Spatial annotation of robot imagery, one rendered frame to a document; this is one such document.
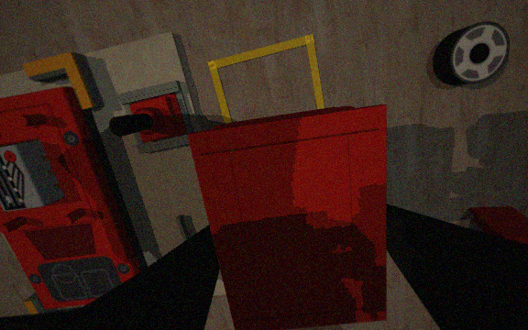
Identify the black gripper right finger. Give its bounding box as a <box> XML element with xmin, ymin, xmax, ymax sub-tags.
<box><xmin>387</xmin><ymin>204</ymin><xmax>528</xmax><ymax>330</ymax></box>

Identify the black toy car wheel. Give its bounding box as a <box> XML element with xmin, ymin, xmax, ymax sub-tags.
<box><xmin>433</xmin><ymin>22</ymin><xmax>510</xmax><ymax>84</ymax></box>

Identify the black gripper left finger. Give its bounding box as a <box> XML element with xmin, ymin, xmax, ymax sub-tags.
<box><xmin>0</xmin><ymin>225</ymin><xmax>220</xmax><ymax>330</ymax></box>

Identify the yellow rectangular outline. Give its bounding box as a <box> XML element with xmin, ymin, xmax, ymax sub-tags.
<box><xmin>208</xmin><ymin>34</ymin><xmax>325</xmax><ymax>124</ymax></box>

